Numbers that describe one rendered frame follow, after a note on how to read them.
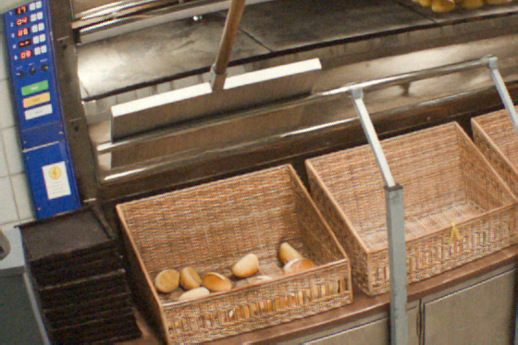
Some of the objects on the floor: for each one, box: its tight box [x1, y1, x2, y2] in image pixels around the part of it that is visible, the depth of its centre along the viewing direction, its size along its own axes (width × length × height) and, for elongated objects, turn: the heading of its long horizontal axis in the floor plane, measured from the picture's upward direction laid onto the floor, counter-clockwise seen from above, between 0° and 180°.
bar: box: [96, 55, 518, 345], centre depth 319 cm, size 31×127×118 cm, turn 126°
